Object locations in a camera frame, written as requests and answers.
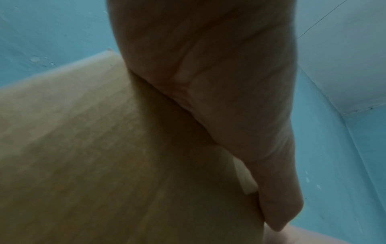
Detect person's right hand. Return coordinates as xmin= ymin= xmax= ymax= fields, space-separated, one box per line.
xmin=265 ymin=224 xmax=345 ymax=244

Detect brown cardboard box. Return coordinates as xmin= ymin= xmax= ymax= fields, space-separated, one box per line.
xmin=0 ymin=50 xmax=267 ymax=244

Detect person's left hand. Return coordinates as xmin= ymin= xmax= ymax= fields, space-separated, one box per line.
xmin=105 ymin=0 xmax=305 ymax=232

